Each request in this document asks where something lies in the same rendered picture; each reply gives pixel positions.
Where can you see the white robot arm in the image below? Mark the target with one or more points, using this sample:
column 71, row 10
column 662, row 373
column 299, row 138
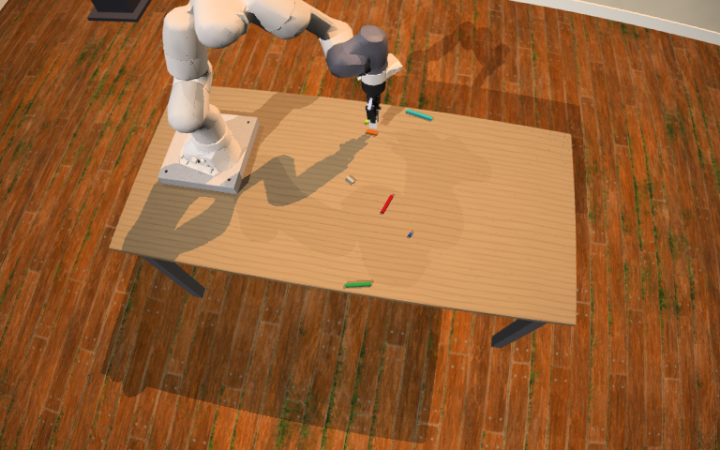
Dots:
column 218, row 24

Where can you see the red rod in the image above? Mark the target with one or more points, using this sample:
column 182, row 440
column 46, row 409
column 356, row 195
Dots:
column 387, row 203

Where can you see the turquoise rod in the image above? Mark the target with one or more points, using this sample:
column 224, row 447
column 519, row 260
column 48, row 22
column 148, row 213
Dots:
column 420, row 114

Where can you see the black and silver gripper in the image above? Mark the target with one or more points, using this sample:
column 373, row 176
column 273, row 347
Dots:
column 371, row 91

